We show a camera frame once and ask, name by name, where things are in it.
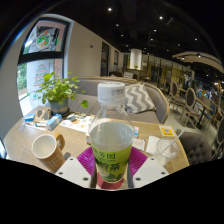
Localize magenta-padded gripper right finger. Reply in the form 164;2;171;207
126;146;170;189

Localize grey tufted armchair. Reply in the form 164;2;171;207
178;131;214;166

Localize green potted plant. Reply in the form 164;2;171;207
33;70;90;116

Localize clear green-labelled drink bottle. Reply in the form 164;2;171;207
88;81;136;184

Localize ceiling spot lights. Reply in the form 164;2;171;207
106;6;221;86

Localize grey upholstered sofa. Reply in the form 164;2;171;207
68;76;171;124

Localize yellow square card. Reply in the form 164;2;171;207
158;125;177;138

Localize white leaflet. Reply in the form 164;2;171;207
132;138;146;152

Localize clear plastic cup with straw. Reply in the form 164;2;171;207
153;129;185;167

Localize colourful food poster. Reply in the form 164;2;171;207
22;21;69;54

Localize grey chevron pillow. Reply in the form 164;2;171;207
123;83;157;114

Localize colourful printed magazine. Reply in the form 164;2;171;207
59;112;95;133

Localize tan lettered mug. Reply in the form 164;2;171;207
30;132;67;174

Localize group of dining chairs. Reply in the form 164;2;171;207
166;79;224;158

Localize light blue small box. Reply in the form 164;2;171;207
45;113;63;131

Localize brown cardboard stand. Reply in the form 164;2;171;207
34;107;53;123

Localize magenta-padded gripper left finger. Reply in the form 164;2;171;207
54;146;98;188

